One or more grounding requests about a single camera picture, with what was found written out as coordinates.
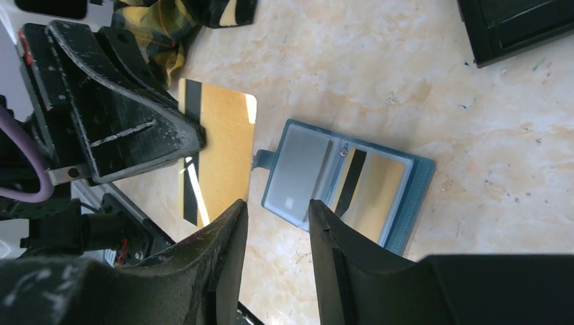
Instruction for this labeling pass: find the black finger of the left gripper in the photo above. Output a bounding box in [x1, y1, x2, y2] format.
[47, 20, 206, 184]

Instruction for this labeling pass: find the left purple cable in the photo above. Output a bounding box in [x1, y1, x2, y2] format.
[0, 105, 56, 204]

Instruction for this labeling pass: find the blue card holder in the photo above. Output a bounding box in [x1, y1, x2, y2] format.
[252, 119, 436, 255]

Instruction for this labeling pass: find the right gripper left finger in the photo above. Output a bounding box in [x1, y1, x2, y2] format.
[1, 200, 248, 324]

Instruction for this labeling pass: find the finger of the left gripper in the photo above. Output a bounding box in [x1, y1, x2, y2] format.
[96, 26, 178, 108]

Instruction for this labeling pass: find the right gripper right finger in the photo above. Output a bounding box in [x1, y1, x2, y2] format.
[309, 200, 573, 324]

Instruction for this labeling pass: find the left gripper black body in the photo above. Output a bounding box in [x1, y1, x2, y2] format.
[0, 22, 97, 221]

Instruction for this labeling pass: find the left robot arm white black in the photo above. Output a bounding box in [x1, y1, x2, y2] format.
[1, 1, 206, 264]

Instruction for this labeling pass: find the gold card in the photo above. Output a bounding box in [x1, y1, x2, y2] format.
[330, 148, 411, 245]
[178, 79, 257, 228]

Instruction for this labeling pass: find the black floral plush blanket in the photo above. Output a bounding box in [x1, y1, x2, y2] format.
[183, 0, 258, 28]

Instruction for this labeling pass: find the black card box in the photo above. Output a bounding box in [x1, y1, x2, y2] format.
[457, 0, 573, 68]

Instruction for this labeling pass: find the yellow black plaid cloth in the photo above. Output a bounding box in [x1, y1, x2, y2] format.
[112, 0, 197, 89]

